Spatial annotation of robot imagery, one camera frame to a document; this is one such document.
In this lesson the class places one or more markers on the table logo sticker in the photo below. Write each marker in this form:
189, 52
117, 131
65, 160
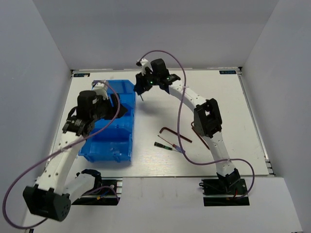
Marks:
227, 72
81, 75

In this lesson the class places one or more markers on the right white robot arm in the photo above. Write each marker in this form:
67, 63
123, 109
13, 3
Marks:
207, 118

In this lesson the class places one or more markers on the brown hex key lower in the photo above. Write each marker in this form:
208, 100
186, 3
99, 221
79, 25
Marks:
202, 140

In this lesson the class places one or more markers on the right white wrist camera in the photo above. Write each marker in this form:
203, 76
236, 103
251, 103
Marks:
143, 64

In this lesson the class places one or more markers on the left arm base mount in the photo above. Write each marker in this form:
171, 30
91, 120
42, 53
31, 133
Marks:
109, 195

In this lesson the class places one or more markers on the blue plastic compartment bin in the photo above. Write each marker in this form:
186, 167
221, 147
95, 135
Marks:
116, 141

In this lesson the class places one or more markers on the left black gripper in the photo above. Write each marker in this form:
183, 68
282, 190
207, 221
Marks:
112, 109

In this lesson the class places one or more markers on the red blue handled screwdriver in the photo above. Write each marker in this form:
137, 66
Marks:
177, 148

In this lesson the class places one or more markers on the black green handled screwdriver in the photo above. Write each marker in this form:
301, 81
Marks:
159, 145

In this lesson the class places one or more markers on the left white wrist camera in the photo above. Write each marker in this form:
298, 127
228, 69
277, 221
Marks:
101, 89

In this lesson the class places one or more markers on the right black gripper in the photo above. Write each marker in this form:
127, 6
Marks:
140, 84

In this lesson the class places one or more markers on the left table logo sticker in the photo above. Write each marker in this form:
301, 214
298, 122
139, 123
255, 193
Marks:
81, 75

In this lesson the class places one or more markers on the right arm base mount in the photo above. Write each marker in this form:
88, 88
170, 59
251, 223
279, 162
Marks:
215, 187

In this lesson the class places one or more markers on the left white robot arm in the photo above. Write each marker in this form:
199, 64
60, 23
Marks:
51, 197

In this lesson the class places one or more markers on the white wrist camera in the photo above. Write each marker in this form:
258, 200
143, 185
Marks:
101, 89
143, 64

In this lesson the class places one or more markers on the long brown hex key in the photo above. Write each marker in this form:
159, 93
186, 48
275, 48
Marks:
174, 133

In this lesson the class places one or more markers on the right table logo sticker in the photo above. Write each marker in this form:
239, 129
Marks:
227, 72

